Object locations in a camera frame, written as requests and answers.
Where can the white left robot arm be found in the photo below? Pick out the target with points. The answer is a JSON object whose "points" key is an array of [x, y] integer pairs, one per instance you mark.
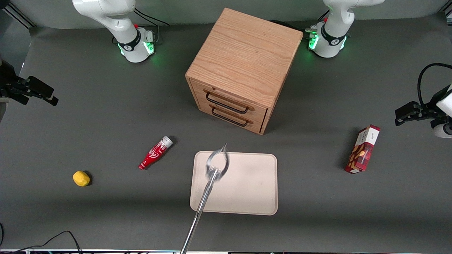
{"points": [[333, 21]]}

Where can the red plaid shortbread box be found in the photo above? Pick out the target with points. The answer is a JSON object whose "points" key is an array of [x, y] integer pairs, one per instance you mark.
{"points": [[362, 153]]}

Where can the metal rod with loop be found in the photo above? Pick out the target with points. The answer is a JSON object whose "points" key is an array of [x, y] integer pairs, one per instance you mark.
{"points": [[203, 204]]}

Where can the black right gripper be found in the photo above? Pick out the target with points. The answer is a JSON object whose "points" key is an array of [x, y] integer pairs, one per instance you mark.
{"points": [[10, 86]]}

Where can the red cola bottle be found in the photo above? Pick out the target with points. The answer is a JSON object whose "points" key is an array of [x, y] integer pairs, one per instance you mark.
{"points": [[154, 153]]}

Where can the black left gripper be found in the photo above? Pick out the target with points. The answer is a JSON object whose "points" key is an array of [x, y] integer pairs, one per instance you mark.
{"points": [[426, 109]]}

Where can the yellow lemon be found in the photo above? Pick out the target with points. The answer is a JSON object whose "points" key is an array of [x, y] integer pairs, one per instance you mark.
{"points": [[81, 178]]}

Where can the oak wooden drawer cabinet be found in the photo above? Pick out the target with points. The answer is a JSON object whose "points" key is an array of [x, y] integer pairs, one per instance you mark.
{"points": [[243, 53]]}

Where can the wooden drawer front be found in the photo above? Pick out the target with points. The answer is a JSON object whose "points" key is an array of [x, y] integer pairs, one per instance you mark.
{"points": [[259, 112], [204, 107]]}

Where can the beige plastic tray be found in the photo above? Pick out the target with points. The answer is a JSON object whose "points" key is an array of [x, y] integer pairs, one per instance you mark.
{"points": [[247, 187]]}

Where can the aluminium frame profile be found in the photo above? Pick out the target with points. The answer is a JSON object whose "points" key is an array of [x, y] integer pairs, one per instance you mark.
{"points": [[17, 14]]}

